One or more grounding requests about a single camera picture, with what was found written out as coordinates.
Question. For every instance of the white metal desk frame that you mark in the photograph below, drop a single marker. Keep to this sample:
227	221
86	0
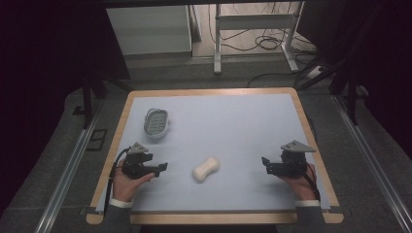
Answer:
256	21

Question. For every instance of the white power strip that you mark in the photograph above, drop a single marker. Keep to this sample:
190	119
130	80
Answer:
315	72

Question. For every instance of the person's right hand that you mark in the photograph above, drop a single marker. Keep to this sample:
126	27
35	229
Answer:
302	187

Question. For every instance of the aluminium floor rail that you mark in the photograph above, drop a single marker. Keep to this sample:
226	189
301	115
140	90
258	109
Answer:
372	165
68	174

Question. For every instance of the white cabinet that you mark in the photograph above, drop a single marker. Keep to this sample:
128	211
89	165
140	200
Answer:
149	30

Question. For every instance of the black metal stand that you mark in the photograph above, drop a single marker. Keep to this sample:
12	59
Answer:
87	100
352	97

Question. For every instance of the white bone-shaped toy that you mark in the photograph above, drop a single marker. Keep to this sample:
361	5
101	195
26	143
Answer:
206	169

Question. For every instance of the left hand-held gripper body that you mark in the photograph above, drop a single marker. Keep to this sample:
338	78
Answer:
133	165

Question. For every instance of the light blue table mat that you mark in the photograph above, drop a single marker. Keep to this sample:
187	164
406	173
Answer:
226	129

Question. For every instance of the grey soap dish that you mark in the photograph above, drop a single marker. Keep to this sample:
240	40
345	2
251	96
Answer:
156	123

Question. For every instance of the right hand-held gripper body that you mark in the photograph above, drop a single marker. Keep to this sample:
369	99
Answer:
293	163

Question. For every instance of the person's left hand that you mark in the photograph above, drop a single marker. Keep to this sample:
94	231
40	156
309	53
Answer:
124	187

